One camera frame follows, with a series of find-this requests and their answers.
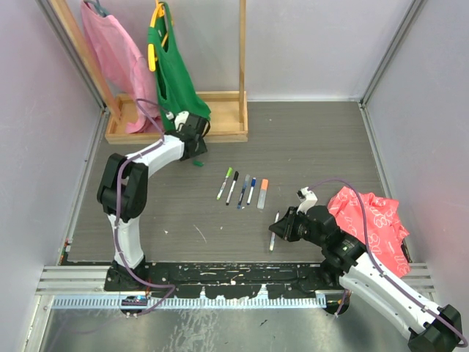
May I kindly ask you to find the green tank top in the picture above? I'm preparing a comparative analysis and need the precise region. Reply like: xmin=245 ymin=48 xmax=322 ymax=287
xmin=147 ymin=2 xmax=212 ymax=131

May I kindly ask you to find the white pen green tip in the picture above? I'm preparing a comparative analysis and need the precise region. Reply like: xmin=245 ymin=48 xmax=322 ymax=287
xmin=216 ymin=176 xmax=229 ymax=200

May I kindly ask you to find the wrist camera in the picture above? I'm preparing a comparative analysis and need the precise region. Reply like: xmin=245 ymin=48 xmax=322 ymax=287
xmin=166 ymin=111 xmax=190 ymax=129
xmin=296 ymin=187 xmax=318 ymax=213

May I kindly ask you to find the grey slotted cable duct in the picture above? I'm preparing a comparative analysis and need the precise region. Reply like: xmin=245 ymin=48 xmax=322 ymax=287
xmin=51 ymin=295 xmax=327 ymax=310

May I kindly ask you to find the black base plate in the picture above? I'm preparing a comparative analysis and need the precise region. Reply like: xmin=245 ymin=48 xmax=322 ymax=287
xmin=104 ymin=263 xmax=343 ymax=299

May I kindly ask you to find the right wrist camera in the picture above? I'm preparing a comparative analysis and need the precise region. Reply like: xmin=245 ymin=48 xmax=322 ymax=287
xmin=296 ymin=187 xmax=318 ymax=213

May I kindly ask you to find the blue pen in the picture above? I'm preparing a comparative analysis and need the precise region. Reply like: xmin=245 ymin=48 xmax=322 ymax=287
xmin=237 ymin=183 xmax=247 ymax=209

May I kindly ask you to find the orange highlighter cap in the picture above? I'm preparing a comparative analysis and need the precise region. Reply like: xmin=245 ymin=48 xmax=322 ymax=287
xmin=261 ymin=179 xmax=269 ymax=190

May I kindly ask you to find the wooden clothes rack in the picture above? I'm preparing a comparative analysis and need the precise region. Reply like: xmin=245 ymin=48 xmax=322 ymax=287
xmin=52 ymin=1 xmax=248 ymax=144

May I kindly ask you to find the pink shirt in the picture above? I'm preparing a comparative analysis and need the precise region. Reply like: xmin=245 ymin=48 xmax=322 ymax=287
xmin=81 ymin=2 xmax=163 ymax=133

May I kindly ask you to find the blue grey hanger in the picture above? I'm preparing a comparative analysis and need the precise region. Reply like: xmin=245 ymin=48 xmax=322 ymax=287
xmin=84 ymin=0 xmax=110 ymax=18

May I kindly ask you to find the white pen black tip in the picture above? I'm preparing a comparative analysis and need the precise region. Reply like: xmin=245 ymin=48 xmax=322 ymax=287
xmin=246 ymin=186 xmax=255 ymax=205

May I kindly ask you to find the yellow hanger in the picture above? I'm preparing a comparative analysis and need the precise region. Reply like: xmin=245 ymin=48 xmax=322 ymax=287
xmin=147 ymin=1 xmax=177 ymax=73

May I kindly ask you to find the red patterned cloth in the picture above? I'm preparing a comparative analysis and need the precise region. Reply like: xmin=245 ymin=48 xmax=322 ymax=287
xmin=328 ymin=186 xmax=410 ymax=278

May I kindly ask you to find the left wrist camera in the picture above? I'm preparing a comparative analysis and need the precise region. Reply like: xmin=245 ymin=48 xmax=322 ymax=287
xmin=166 ymin=111 xmax=190 ymax=129

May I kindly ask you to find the translucent highlighter body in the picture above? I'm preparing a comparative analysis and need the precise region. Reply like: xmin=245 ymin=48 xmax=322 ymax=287
xmin=257 ymin=188 xmax=267 ymax=210

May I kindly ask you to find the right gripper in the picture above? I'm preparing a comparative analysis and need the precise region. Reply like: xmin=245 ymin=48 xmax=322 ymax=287
xmin=270 ymin=206 xmax=325 ymax=247

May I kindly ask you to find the black white marker pen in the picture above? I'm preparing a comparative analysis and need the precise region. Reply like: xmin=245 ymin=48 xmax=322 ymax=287
xmin=225 ymin=171 xmax=239 ymax=205

